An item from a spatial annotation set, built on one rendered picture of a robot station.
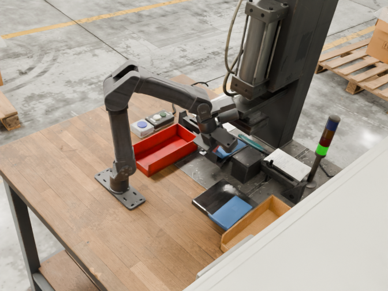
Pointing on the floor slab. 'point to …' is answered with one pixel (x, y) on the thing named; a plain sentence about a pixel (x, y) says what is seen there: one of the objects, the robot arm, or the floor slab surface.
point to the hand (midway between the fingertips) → (213, 149)
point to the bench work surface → (105, 209)
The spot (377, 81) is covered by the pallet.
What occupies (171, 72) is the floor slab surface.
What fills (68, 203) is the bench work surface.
